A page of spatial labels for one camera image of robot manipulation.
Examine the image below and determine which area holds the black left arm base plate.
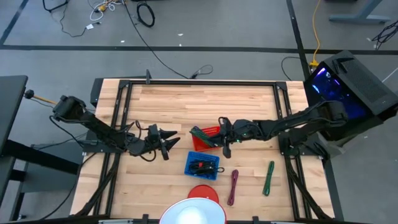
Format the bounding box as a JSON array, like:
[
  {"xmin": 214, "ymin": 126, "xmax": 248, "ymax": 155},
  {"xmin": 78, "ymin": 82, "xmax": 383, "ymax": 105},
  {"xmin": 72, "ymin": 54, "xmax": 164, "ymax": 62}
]
[{"xmin": 82, "ymin": 129, "xmax": 127, "ymax": 154}]

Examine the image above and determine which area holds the black aluminium table frame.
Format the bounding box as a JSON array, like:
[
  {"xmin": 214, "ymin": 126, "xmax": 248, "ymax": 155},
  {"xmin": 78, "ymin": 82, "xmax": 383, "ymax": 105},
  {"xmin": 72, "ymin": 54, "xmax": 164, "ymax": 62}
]
[{"xmin": 70, "ymin": 79, "xmax": 335, "ymax": 222}]

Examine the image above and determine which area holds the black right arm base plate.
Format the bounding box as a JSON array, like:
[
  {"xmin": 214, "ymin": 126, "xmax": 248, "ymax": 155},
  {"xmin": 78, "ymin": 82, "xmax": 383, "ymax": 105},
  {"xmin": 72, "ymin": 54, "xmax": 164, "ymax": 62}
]
[{"xmin": 278, "ymin": 132, "xmax": 327, "ymax": 156}]

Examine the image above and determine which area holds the white cable bundle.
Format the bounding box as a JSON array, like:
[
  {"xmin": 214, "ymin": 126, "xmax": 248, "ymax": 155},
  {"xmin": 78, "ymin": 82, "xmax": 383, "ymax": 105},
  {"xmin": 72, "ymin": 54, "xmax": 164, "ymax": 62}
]
[{"xmin": 89, "ymin": 0, "xmax": 125, "ymax": 22}]

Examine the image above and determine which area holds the black desk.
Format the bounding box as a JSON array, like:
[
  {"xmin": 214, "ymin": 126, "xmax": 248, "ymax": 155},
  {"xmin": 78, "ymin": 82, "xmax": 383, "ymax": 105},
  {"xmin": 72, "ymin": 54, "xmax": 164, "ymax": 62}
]
[{"xmin": 0, "ymin": 75, "xmax": 81, "ymax": 220}]

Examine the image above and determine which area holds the black cable loop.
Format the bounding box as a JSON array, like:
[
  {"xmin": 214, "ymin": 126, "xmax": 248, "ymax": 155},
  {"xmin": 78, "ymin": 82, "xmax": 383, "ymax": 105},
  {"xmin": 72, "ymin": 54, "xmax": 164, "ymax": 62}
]
[{"xmin": 281, "ymin": 56, "xmax": 309, "ymax": 81}]

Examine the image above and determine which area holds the yellow floor cable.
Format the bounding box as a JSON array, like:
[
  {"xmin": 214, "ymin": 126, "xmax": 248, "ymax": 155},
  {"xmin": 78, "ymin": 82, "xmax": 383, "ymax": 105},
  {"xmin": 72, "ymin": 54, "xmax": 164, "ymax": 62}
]
[{"xmin": 309, "ymin": 0, "xmax": 323, "ymax": 68}]

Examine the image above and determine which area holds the black stand foot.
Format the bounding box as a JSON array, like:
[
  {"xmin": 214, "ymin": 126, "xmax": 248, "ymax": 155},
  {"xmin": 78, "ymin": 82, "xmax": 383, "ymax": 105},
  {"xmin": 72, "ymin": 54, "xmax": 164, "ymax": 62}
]
[{"xmin": 42, "ymin": 0, "xmax": 70, "ymax": 13}]

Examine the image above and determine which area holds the blue plastic basket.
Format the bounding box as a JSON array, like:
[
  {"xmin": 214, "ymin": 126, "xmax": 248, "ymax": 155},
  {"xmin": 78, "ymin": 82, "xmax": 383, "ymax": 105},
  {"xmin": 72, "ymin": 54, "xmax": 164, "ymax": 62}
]
[{"xmin": 183, "ymin": 151, "xmax": 220, "ymax": 182}]

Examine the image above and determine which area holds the wooden rod black knob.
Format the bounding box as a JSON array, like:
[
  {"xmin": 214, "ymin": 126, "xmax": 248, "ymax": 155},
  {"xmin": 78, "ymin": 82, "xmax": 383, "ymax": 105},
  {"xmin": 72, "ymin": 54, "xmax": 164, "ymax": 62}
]
[{"xmin": 24, "ymin": 89, "xmax": 58, "ymax": 105}]

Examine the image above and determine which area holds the long black floor cable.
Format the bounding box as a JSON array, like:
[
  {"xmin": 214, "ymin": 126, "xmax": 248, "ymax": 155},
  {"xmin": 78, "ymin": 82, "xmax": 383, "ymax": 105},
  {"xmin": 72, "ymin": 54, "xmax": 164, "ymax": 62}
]
[{"xmin": 123, "ymin": 0, "xmax": 214, "ymax": 80}]

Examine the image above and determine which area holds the grey desk foot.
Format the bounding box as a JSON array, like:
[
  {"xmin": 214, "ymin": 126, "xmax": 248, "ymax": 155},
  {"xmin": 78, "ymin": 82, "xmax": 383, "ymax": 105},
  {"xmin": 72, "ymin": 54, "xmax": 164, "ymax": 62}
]
[{"xmin": 328, "ymin": 0, "xmax": 392, "ymax": 24}]

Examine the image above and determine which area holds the black computer tower blue glow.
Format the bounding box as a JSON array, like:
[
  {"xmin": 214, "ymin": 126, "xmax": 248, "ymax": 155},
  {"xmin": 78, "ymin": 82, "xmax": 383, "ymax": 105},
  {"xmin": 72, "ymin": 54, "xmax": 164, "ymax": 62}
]
[{"xmin": 303, "ymin": 50, "xmax": 398, "ymax": 141}]

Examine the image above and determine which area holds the blue-purple USB cable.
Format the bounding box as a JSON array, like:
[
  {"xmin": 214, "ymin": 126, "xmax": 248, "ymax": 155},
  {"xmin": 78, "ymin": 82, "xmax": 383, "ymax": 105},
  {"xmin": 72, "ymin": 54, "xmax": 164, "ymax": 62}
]
[{"xmin": 190, "ymin": 125, "xmax": 215, "ymax": 144}]

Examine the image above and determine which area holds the black cable tangle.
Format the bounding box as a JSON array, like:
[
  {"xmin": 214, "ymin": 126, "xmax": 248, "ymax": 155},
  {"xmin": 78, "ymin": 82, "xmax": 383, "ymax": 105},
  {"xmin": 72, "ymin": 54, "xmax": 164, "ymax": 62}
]
[{"xmin": 371, "ymin": 20, "xmax": 398, "ymax": 50}]

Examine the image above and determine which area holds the coiled black floor cable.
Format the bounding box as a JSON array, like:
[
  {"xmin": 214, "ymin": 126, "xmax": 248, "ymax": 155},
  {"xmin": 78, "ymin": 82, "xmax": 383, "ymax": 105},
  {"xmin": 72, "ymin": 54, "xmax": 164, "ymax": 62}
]
[{"xmin": 136, "ymin": 1, "xmax": 155, "ymax": 28}]

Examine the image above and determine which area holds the red plastic basket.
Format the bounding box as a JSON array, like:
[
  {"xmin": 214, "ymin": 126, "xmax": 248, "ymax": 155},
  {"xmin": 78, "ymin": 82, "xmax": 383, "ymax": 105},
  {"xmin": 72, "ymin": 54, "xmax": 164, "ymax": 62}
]
[{"xmin": 190, "ymin": 125, "xmax": 222, "ymax": 152}]

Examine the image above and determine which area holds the thin black floor cable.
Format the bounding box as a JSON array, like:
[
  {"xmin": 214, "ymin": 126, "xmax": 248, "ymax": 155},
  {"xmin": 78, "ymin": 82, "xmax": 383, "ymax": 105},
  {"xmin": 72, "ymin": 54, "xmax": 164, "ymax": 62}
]
[{"xmin": 58, "ymin": 2, "xmax": 102, "ymax": 39}]

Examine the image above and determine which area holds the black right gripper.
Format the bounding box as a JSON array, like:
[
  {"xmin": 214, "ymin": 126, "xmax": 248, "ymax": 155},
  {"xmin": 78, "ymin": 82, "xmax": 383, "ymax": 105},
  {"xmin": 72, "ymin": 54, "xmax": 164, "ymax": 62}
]
[{"xmin": 211, "ymin": 116, "xmax": 261, "ymax": 159}]

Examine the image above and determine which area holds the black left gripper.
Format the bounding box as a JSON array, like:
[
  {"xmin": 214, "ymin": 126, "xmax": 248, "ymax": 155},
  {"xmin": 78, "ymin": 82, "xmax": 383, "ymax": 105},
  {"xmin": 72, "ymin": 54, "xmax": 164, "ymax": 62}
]
[{"xmin": 144, "ymin": 123, "xmax": 182, "ymax": 162}]

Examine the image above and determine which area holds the maroon USB cable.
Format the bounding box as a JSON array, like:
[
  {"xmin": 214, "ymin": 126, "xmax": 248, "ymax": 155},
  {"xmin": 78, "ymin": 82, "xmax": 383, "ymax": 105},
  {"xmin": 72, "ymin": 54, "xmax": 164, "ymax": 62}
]
[{"xmin": 226, "ymin": 169, "xmax": 239, "ymax": 207}]

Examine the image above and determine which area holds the black cable sleeve bundle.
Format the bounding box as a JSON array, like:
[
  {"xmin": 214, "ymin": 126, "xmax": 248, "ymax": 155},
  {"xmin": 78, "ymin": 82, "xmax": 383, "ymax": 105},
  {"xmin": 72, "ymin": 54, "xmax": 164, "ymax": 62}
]
[
  {"xmin": 284, "ymin": 155, "xmax": 333, "ymax": 220},
  {"xmin": 74, "ymin": 152, "xmax": 122, "ymax": 217}
]

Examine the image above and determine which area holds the black USB cable red tie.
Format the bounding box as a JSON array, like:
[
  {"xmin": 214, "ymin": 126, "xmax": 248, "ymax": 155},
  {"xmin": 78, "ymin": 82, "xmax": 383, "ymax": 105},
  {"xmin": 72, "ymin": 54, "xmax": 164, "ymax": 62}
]
[{"xmin": 189, "ymin": 160, "xmax": 215, "ymax": 175}]

